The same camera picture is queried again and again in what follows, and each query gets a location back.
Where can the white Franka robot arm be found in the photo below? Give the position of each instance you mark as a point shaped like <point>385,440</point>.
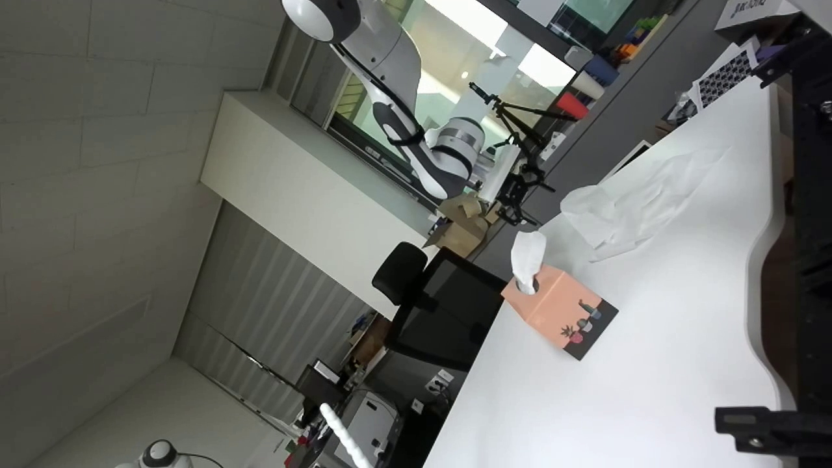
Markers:
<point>393,55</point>

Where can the clear plastic bag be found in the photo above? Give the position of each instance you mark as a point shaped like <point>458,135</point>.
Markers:
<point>684,184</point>

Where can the orange and black tissue box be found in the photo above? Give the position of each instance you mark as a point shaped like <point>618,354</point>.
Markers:
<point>563,312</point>

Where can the dark grey computer case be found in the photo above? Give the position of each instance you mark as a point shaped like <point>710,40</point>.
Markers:
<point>418,379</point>

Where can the black table side frame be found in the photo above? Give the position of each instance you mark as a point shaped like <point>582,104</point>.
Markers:
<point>812,223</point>

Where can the white perforated pattern box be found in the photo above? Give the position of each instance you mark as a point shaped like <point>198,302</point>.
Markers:
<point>727,76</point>

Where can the blue small bin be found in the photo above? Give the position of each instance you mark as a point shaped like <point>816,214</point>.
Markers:
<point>602,70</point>

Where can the round white black lamp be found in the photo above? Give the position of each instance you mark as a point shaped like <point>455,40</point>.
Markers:
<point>159,453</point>

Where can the brown cardboard box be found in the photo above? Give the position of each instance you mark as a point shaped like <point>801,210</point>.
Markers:
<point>467,221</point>

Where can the white light bar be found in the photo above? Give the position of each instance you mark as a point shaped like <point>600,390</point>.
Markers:
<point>342,432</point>

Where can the black camera tripod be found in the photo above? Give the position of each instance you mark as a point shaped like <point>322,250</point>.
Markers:
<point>520,126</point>

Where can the white grey printer device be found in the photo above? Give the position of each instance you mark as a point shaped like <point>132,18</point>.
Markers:
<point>374,423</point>

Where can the white printed cardboard box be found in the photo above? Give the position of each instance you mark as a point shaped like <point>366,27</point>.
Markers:
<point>753,10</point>

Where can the white tissue in box slot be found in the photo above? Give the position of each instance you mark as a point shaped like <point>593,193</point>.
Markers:
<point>527,254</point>

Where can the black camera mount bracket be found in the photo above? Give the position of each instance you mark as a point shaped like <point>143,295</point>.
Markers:
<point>770,430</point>

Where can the black office chair headrest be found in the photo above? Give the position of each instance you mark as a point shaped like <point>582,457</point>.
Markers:
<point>401,274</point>

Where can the black office chair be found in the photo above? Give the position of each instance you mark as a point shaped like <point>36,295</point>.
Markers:
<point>446,312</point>

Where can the red small object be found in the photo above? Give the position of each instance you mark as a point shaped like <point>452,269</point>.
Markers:
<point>572,104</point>

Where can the grey vertical blinds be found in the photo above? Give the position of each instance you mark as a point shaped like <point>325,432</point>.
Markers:
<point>260,312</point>

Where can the grey partition panel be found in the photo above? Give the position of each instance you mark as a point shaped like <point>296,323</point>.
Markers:
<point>608,137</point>

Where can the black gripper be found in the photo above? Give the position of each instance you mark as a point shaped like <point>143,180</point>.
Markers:
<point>527,183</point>

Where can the orange small object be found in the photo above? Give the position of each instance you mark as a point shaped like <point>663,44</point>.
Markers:
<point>628,49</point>

